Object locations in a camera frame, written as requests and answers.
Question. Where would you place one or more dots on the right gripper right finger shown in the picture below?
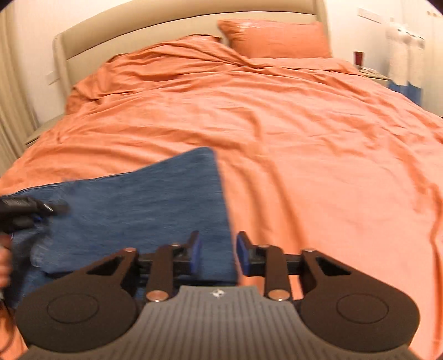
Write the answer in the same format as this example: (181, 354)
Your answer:
(268, 262)

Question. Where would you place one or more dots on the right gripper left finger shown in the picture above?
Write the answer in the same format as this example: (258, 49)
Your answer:
(167, 263)

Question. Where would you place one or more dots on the blue denim jeans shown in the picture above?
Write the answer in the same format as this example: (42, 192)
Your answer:
(153, 206)

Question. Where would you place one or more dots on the person's left hand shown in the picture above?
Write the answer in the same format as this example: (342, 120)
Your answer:
(5, 261)

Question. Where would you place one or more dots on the beige bedside cabinet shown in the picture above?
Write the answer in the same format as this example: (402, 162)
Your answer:
(41, 129)

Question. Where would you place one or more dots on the beige pleated curtain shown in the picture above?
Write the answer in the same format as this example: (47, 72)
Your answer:
(18, 119)

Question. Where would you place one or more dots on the orange duvet cover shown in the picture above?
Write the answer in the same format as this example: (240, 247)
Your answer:
(311, 154)

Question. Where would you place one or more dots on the beige upholstered headboard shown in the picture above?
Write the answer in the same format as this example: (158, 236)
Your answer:
(83, 48)

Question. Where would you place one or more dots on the right bedside table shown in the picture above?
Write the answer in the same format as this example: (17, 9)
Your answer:
(374, 76)

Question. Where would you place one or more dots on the orange pillow with logo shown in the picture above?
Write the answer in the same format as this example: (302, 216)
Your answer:
(255, 38)

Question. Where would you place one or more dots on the dark red cup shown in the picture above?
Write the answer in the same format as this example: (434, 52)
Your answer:
(358, 58)

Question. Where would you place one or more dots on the white and blue hanging garment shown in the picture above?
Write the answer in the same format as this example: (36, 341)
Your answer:
(406, 60)

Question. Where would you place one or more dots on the white wall socket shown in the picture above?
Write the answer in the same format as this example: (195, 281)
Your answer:
(52, 77)

